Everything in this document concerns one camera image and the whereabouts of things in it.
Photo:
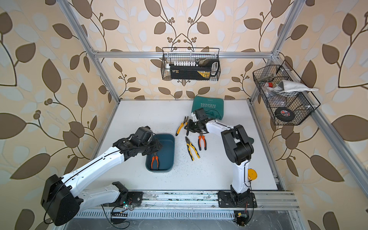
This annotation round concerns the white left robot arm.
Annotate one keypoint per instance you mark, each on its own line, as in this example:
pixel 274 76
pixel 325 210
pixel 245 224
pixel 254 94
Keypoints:
pixel 64 197

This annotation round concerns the grey cloth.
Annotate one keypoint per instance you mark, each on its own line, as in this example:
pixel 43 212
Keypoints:
pixel 286 86

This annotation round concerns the yellow black combination pliers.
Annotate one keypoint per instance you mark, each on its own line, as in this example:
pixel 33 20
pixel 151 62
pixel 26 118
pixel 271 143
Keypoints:
pixel 191 147

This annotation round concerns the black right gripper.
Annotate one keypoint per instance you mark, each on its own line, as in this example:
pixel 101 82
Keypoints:
pixel 189 127

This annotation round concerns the small yellow handled pliers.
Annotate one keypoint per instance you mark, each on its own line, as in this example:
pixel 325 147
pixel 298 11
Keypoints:
pixel 182 125

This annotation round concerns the black tape roll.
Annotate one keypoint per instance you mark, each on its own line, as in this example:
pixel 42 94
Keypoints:
pixel 284 114

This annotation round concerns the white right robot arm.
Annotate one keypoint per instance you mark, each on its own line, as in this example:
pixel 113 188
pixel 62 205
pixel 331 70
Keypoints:
pixel 238 147

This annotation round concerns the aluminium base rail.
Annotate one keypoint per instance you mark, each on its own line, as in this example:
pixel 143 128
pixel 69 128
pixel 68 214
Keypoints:
pixel 206 200

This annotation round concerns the black wire basket right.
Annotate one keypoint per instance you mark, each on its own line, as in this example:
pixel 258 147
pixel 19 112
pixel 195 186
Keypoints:
pixel 302 104

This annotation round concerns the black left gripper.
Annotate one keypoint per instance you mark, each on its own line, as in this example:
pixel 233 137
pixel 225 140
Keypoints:
pixel 157 144

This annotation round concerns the black wire basket back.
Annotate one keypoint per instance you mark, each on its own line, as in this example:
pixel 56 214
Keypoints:
pixel 190 56

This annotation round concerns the green plastic tool case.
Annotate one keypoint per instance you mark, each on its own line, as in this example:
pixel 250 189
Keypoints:
pixel 214 107

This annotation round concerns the aluminium frame post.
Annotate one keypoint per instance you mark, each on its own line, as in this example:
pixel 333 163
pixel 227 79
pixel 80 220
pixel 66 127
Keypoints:
pixel 273 57

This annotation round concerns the large orange handled pliers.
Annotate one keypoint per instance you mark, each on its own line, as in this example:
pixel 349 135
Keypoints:
pixel 202 144

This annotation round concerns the small orange handled pliers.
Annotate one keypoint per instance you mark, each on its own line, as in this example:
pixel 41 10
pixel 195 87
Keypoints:
pixel 154 162

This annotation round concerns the black yellow tool box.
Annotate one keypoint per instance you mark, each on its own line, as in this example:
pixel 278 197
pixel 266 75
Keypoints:
pixel 190 73

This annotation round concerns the dark teal storage tray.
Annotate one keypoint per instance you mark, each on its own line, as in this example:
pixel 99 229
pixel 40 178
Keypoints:
pixel 165 154

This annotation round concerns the black wire basket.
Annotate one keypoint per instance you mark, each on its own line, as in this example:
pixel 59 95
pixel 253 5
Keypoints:
pixel 190 56
pixel 302 104

